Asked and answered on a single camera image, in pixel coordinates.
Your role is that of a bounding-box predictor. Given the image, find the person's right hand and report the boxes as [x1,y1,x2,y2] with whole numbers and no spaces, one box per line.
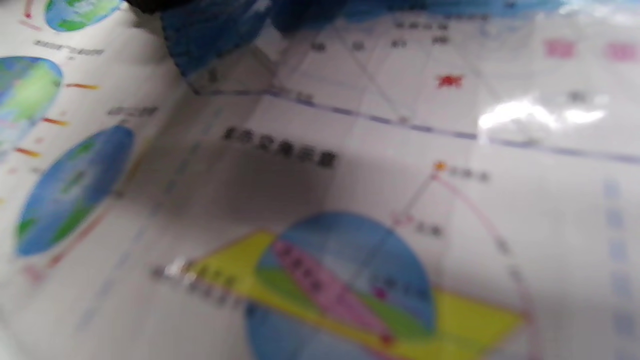
[125,0,281,93]

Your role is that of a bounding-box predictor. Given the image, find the colourful world map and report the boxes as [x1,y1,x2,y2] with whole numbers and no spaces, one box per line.
[0,0,640,360]

